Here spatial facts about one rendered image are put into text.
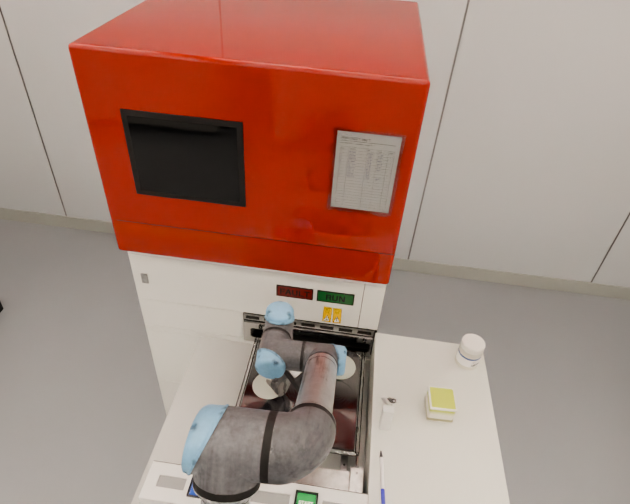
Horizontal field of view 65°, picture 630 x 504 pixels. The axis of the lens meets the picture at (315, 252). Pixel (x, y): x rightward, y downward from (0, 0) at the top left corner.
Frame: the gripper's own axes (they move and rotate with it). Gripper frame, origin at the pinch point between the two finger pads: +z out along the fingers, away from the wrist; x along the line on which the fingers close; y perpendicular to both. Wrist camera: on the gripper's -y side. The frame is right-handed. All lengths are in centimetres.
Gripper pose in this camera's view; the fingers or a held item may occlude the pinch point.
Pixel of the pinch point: (283, 394)
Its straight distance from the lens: 154.2
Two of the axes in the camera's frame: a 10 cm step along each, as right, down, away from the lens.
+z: -0.6, 7.7, 6.3
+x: -6.4, 4.6, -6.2
